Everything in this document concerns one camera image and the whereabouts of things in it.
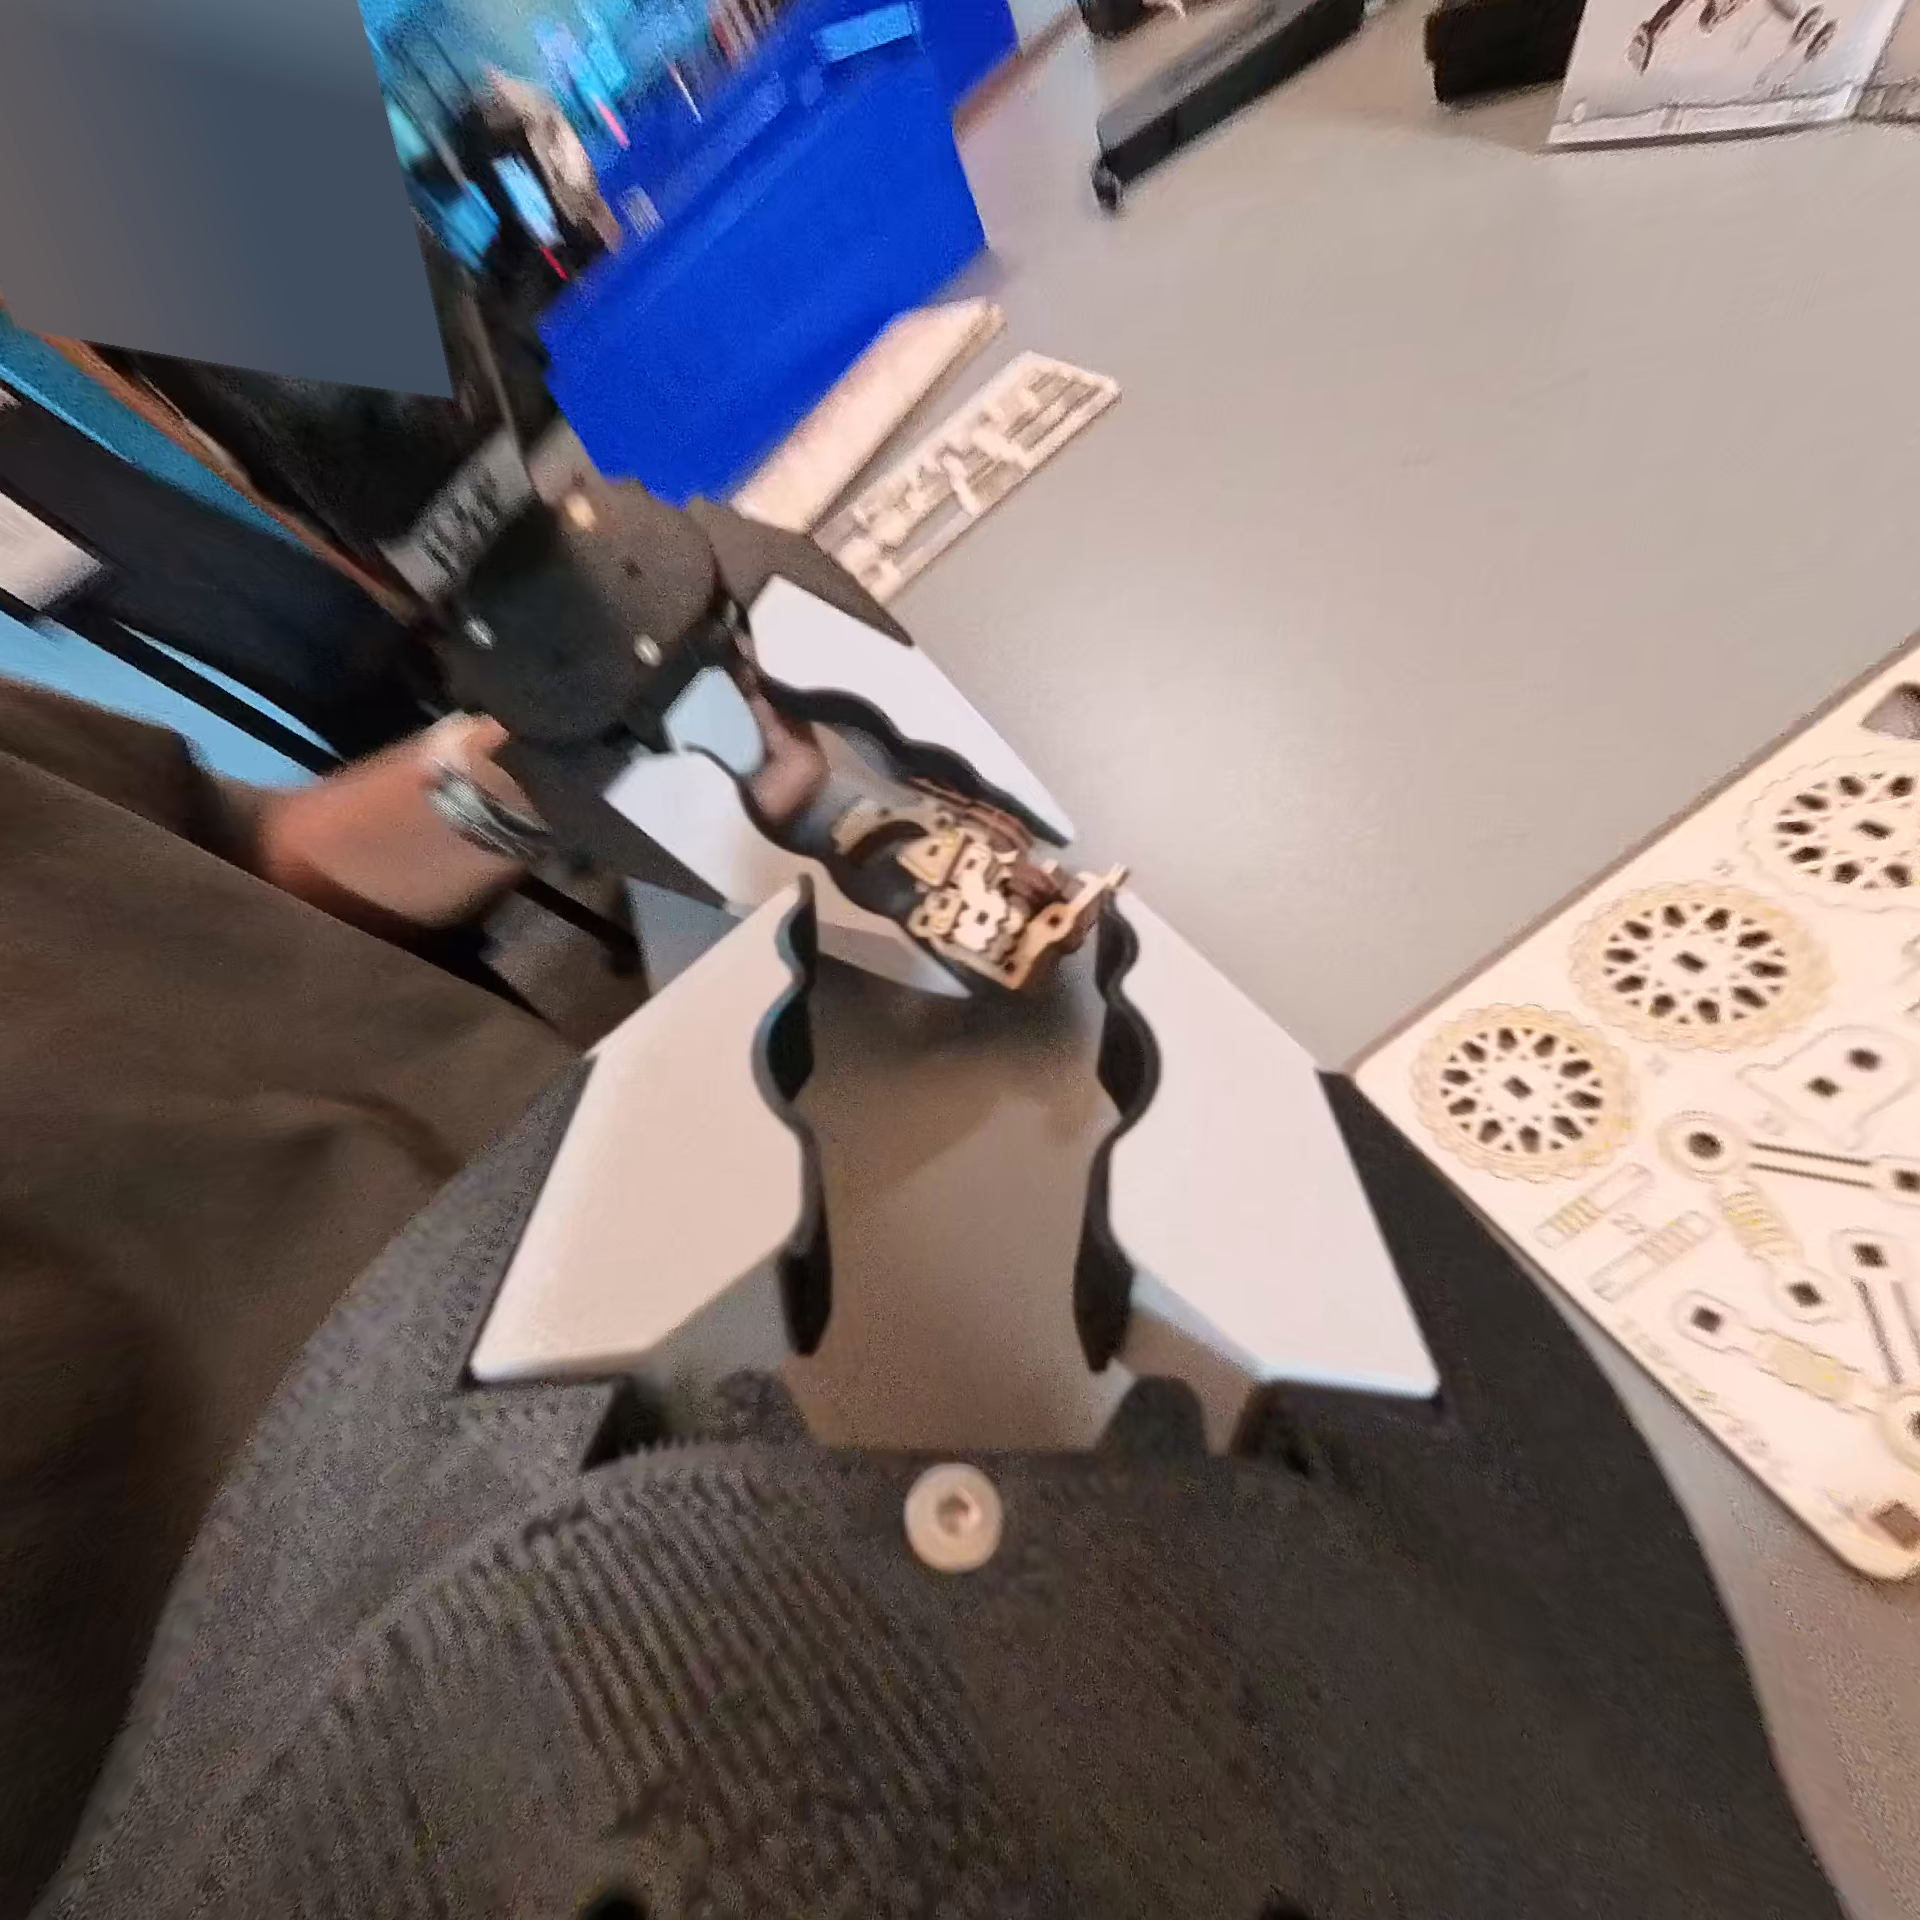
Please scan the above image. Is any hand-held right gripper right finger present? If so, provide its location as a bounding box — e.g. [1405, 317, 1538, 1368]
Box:
[1072, 900, 1443, 1403]

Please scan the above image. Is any wooden puzzle sheet with wheels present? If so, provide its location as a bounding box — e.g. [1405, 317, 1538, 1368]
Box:
[1355, 646, 1920, 1585]

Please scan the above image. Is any grey desk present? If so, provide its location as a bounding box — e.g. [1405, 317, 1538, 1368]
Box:
[629, 0, 1920, 1920]

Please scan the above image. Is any slotted wooden puzzle sheet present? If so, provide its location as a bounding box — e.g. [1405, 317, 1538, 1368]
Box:
[816, 346, 1122, 603]

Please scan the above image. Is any person's left hand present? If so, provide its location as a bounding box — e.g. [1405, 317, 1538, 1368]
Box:
[263, 712, 557, 931]

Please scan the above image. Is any engraved wooden puzzle sheet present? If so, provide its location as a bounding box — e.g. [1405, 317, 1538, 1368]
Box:
[750, 296, 1005, 517]

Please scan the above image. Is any person's brown shirt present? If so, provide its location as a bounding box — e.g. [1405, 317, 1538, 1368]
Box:
[0, 682, 661, 1920]

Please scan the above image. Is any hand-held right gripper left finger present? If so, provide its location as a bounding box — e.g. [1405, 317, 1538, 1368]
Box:
[468, 877, 833, 1388]

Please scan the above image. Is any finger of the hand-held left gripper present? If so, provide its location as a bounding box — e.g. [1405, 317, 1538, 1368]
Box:
[742, 578, 1079, 848]
[614, 667, 983, 1005]

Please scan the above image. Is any blue plastic bin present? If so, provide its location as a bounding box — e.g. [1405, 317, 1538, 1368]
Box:
[541, 0, 1023, 504]

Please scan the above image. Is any wooden model assembly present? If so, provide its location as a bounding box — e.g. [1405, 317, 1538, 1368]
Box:
[823, 794, 1130, 1000]

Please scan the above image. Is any black power bank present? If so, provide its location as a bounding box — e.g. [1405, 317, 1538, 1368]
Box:
[1091, 0, 1367, 208]

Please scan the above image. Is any small black box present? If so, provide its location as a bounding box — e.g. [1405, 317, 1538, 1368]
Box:
[1424, 0, 1590, 105]

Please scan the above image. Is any instruction booklet on stand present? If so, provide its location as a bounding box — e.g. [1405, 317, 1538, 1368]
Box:
[1546, 0, 1905, 153]

